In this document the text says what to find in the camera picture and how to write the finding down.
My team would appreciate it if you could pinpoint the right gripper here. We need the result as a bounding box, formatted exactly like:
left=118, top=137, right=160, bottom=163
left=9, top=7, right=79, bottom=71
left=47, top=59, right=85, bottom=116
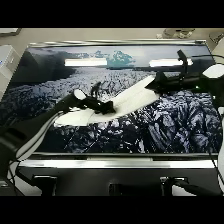
left=145, top=71, right=170, bottom=95

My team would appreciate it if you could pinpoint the white shirt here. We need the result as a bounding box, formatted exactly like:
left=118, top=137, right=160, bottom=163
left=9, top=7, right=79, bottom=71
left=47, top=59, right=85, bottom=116
left=53, top=74, right=161, bottom=128

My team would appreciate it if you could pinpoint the silver frame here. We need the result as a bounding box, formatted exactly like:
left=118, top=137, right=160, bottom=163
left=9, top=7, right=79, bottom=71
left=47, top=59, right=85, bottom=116
left=0, top=152, right=224, bottom=197

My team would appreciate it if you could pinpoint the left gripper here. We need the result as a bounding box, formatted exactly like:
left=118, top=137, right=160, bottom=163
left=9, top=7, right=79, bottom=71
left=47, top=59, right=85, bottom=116
left=97, top=100, right=117, bottom=115

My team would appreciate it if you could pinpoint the black cable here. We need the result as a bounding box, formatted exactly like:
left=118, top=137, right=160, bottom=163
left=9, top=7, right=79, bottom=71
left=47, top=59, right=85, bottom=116
left=5, top=159, right=26, bottom=197
left=206, top=146, right=224, bottom=196

